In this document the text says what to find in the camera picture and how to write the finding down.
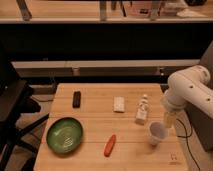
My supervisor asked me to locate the small clear plastic bottle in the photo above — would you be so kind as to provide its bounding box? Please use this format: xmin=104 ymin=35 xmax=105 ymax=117
xmin=135 ymin=94 xmax=149 ymax=125

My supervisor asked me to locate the white rectangular block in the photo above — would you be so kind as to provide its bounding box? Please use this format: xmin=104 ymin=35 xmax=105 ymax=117
xmin=113 ymin=97 xmax=125 ymax=113

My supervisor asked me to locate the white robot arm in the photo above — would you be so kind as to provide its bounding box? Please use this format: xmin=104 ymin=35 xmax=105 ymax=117
xmin=161 ymin=65 xmax=213 ymax=128

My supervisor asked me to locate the green ceramic bowl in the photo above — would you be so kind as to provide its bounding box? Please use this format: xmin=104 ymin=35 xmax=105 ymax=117
xmin=46 ymin=117 xmax=83 ymax=154

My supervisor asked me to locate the orange carrot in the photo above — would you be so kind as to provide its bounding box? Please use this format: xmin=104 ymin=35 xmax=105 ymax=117
xmin=104 ymin=134 xmax=116 ymax=157

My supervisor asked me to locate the black rectangular remote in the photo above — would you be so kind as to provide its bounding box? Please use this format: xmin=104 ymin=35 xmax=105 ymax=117
xmin=72 ymin=91 xmax=81 ymax=108

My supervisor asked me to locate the black office chair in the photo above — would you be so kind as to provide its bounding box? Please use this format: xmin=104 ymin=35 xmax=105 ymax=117
xmin=0 ymin=47 xmax=49 ymax=171

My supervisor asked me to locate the black cable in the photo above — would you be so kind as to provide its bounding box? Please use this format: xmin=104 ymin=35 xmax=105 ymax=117
xmin=175 ymin=118 xmax=202 ymax=171

